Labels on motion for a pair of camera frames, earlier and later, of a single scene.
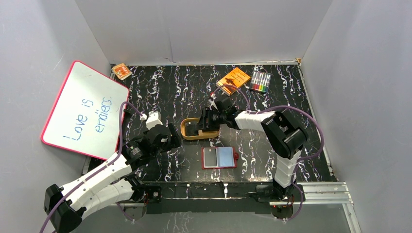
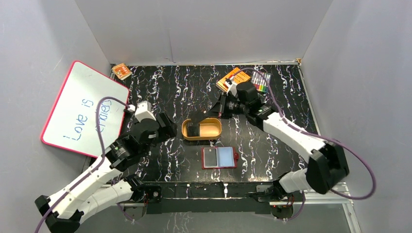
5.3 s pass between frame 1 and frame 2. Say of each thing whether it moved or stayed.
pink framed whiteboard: stayed
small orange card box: stayed
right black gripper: moved
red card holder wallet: stayed
